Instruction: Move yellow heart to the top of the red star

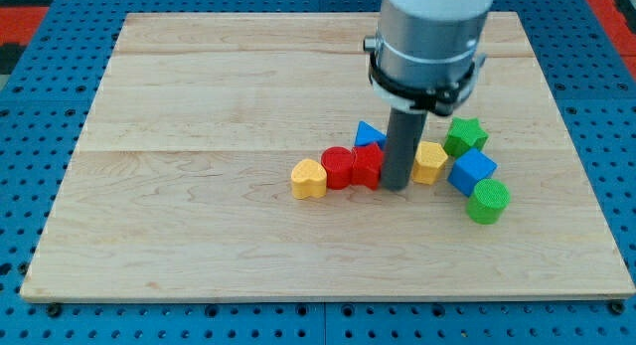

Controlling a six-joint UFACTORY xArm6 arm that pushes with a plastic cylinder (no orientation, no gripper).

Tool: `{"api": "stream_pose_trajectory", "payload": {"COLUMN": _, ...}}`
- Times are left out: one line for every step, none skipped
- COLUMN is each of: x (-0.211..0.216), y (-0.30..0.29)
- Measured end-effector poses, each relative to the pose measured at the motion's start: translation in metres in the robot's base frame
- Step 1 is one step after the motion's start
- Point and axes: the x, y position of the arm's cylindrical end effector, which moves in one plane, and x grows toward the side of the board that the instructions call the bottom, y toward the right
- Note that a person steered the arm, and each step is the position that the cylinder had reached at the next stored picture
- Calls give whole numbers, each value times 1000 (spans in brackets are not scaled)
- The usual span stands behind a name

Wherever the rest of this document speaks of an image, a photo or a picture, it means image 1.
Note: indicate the red cylinder block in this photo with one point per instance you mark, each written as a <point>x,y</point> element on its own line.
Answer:
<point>338,164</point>

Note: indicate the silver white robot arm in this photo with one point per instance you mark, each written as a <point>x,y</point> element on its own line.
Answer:
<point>423,55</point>

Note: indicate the light wooden board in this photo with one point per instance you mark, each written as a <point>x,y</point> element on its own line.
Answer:
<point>179,188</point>

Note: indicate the yellow heart block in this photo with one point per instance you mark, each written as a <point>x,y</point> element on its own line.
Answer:
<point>308,179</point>

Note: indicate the green cylinder block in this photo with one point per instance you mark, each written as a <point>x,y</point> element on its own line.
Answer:
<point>488,201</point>

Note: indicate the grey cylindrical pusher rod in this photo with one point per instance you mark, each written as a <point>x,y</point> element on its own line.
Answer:
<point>403,136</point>

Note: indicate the yellow pentagon block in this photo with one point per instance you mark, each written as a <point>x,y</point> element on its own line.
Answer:
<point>429,161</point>

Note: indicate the blue triangle block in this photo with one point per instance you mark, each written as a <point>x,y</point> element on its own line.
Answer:
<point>366,134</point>

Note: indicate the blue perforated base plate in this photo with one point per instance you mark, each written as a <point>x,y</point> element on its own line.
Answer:
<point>44,105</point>

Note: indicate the red star block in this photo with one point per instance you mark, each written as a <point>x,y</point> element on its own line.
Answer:
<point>366,169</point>

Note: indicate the green star block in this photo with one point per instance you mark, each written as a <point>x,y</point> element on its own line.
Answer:
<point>464,134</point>

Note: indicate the blue cube block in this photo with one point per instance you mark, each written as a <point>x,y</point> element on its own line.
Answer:
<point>469,169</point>

